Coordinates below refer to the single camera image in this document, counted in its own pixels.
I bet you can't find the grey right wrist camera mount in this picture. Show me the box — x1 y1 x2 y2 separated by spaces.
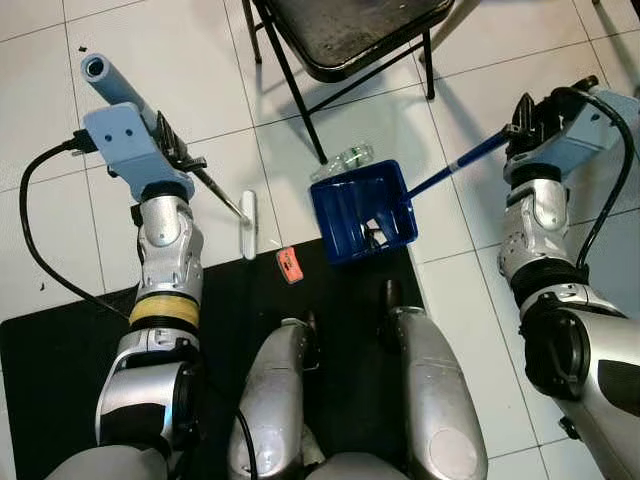
545 90 640 181

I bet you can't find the silver robot leg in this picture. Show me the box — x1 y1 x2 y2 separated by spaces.
228 318 321 480
380 280 489 480

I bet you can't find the black floor mat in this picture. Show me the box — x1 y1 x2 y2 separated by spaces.
0 240 506 480

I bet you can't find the clear plastic bottle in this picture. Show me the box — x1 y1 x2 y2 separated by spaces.
312 143 376 183

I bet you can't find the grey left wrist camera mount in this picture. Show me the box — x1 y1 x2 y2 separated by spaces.
82 100 191 201

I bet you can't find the black folding chair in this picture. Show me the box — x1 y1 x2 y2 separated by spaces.
240 0 456 166

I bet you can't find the grey handled white broom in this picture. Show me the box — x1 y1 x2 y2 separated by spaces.
80 53 259 261

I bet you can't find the silver left robot leg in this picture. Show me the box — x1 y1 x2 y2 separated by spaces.
228 318 321 480

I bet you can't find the silver right robot leg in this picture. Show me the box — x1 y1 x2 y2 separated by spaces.
380 280 489 480

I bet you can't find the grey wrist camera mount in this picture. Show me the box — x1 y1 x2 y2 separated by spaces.
545 90 640 181
82 100 191 201

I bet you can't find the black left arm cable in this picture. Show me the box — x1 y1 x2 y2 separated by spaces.
18 138 133 326

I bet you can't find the small orange scrap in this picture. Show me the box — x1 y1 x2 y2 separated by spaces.
276 247 304 284

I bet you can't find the blue long-handled dustpan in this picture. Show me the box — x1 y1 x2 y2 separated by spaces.
310 76 601 266

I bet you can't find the small white scrap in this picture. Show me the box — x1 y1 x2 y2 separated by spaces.
362 215 393 249

